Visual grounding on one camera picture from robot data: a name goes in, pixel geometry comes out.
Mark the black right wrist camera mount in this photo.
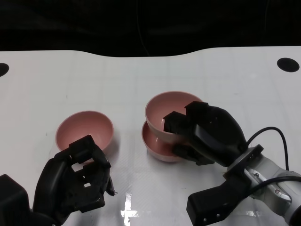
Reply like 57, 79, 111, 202
187, 174, 250, 224

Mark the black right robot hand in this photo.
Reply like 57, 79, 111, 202
163, 101, 249, 168

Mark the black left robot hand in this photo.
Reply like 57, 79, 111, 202
32, 134, 117, 223

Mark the pink plastic bowl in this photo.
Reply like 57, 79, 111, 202
55, 110, 115, 158
142, 120, 186, 162
145, 91, 204, 144

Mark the black round table grommet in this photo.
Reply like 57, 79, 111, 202
0, 63, 10, 77
277, 57, 300, 73

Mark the black backdrop cloth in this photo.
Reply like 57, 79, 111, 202
0, 0, 301, 57

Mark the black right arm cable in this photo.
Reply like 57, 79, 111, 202
246, 127, 301, 196

